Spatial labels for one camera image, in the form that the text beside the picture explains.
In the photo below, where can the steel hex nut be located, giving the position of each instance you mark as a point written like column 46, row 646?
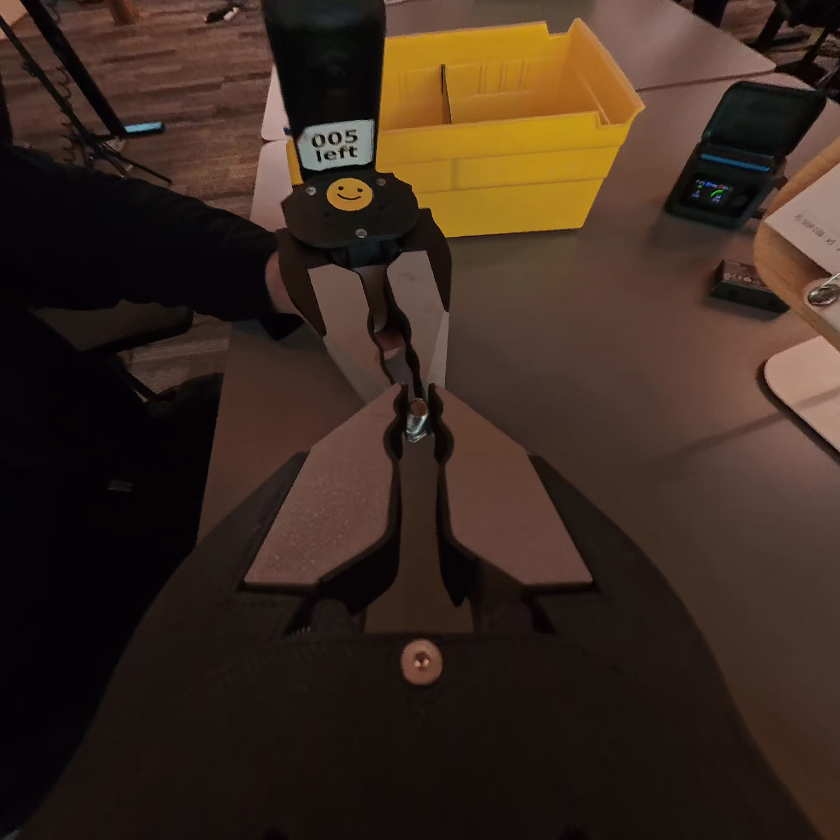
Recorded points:
column 417, row 408

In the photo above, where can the yellow plastic storage bin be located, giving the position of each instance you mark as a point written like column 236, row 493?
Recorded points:
column 525, row 184

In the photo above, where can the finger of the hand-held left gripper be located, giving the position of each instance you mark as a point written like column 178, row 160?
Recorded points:
column 426, row 308
column 341, row 315

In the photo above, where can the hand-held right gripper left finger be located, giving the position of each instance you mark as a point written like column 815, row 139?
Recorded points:
column 328, row 518

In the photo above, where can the black charging case with display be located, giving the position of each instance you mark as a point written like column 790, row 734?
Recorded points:
column 754, row 118

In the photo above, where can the instruction sheet on wooden stand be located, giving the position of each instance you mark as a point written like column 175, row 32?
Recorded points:
column 781, row 269

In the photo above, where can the steel hex bolt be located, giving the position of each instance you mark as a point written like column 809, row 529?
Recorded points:
column 416, row 432

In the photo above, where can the black office chair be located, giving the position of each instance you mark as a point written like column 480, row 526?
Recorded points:
column 807, row 39

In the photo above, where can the black battery pack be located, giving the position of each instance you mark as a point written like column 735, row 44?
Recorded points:
column 748, row 287

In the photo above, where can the black tripod stand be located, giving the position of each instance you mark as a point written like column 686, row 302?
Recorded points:
column 79, row 72

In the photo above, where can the printed instruction sheet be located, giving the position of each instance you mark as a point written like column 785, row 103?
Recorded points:
column 814, row 223

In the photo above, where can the person's left forearm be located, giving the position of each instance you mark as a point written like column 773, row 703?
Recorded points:
column 131, row 243

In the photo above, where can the black device with blue light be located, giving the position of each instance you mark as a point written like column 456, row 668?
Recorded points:
column 144, row 127

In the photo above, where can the person's left hand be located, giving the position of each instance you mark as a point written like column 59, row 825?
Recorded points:
column 279, row 289

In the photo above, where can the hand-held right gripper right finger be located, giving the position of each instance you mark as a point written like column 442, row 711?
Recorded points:
column 512, row 518

